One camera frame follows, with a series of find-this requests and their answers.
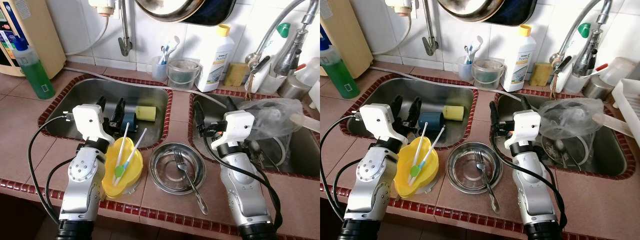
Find steel sink basin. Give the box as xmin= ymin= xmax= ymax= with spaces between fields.
xmin=492 ymin=92 xmax=633 ymax=178
xmin=44 ymin=77 xmax=170 ymax=149
xmin=190 ymin=92 xmax=321 ymax=178
xmin=345 ymin=77 xmax=475 ymax=149

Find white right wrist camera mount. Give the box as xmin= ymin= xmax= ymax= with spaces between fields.
xmin=210 ymin=110 xmax=256 ymax=151
xmin=504 ymin=110 xmax=542 ymax=150

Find green liquid bottle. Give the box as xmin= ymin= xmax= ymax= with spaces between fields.
xmin=12 ymin=36 xmax=57 ymax=100
xmin=320 ymin=37 xmax=361 ymax=99

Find translucent toothbrush cup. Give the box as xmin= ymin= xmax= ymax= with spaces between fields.
xmin=151 ymin=55 xmax=170 ymax=82
xmin=457 ymin=55 xmax=475 ymax=82

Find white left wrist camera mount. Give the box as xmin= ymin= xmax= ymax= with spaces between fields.
xmin=72 ymin=104 xmax=116 ymax=146
xmin=359 ymin=103 xmax=408 ymax=147

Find yellow sponge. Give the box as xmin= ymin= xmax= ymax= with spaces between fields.
xmin=135 ymin=105 xmax=157 ymax=122
xmin=223 ymin=62 xmax=249 ymax=87
xmin=529 ymin=62 xmax=553 ymax=87
xmin=442 ymin=105 xmax=465 ymax=121

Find dark teal mug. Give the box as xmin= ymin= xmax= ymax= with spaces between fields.
xmin=419 ymin=112 xmax=444 ymax=132
xmin=121 ymin=112 xmax=139 ymax=133

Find hanging steel wok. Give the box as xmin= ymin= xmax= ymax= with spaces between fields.
xmin=437 ymin=0 xmax=506 ymax=23
xmin=134 ymin=0 xmax=206 ymax=23

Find round steel bowl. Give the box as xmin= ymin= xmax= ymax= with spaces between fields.
xmin=149 ymin=142 xmax=207 ymax=196
xmin=446 ymin=141 xmax=504 ymax=195

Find translucent plastic container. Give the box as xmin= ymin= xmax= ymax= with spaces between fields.
xmin=292 ymin=56 xmax=321 ymax=88
xmin=597 ymin=56 xmax=636 ymax=86

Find hanging black frying pan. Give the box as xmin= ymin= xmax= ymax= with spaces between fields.
xmin=487 ymin=0 xmax=538 ymax=27
xmin=182 ymin=0 xmax=237 ymax=27

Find curved white heater hose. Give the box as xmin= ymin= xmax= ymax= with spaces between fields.
xmin=372 ymin=14 xmax=413 ymax=56
xmin=65 ymin=14 xmax=111 ymax=57

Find clear plastic bucket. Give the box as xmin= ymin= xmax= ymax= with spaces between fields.
xmin=166 ymin=57 xmax=202 ymax=91
xmin=471 ymin=57 xmax=507 ymax=91

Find yellow plastic bowl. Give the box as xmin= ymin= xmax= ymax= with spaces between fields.
xmin=101 ymin=136 xmax=144 ymax=199
xmin=393 ymin=136 xmax=440 ymax=198

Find steel pot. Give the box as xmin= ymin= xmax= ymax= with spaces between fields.
xmin=540 ymin=132 xmax=591 ymax=168
xmin=247 ymin=132 xmax=291 ymax=168

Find white toothbrush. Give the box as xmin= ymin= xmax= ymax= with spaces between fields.
xmin=470 ymin=35 xmax=485 ymax=63
xmin=162 ymin=35 xmax=181 ymax=66

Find steel cup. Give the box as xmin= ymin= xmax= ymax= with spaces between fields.
xmin=277 ymin=75 xmax=311 ymax=101
xmin=581 ymin=75 xmax=616 ymax=102

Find white detergent bottle yellow cap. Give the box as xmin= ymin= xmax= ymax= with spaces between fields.
xmin=500 ymin=24 xmax=538 ymax=92
xmin=195 ymin=24 xmax=236 ymax=93

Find white water heater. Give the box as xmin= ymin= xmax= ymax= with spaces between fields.
xmin=89 ymin=0 xmax=117 ymax=17
xmin=385 ymin=0 xmax=415 ymax=16

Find beige water filter appliance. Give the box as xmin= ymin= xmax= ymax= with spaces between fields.
xmin=320 ymin=0 xmax=373 ymax=78
xmin=0 ymin=0 xmax=67 ymax=78

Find white bottle green cap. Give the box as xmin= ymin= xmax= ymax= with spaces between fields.
xmin=250 ymin=21 xmax=292 ymax=95
xmin=555 ymin=21 xmax=593 ymax=93

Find long white counter hose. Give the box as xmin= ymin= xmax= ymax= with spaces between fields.
xmin=370 ymin=66 xmax=523 ymax=104
xmin=62 ymin=66 xmax=228 ymax=109

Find clear plastic bag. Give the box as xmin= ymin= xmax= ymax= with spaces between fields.
xmin=537 ymin=97 xmax=606 ymax=141
xmin=239 ymin=97 xmax=305 ymax=143

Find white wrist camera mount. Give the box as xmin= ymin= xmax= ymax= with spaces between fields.
xmin=504 ymin=110 xmax=542 ymax=150
xmin=72 ymin=104 xmax=116 ymax=146
xmin=359 ymin=103 xmax=408 ymax=147
xmin=210 ymin=110 xmax=256 ymax=151

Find cream plastic ladle handle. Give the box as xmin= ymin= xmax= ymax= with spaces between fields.
xmin=290 ymin=112 xmax=321 ymax=134
xmin=592 ymin=112 xmax=633 ymax=138

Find grey wall tap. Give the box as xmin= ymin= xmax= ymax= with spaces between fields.
xmin=117 ymin=0 xmax=133 ymax=57
xmin=421 ymin=0 xmax=440 ymax=57

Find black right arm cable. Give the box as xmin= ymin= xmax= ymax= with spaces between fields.
xmin=492 ymin=132 xmax=568 ymax=231
xmin=200 ymin=127 xmax=283 ymax=231

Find chrome kitchen faucet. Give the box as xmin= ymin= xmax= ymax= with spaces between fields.
xmin=549 ymin=0 xmax=613 ymax=101
xmin=244 ymin=0 xmax=321 ymax=101

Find metal fork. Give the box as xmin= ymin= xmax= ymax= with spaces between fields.
xmin=472 ymin=150 xmax=501 ymax=215
xmin=172 ymin=149 xmax=210 ymax=216

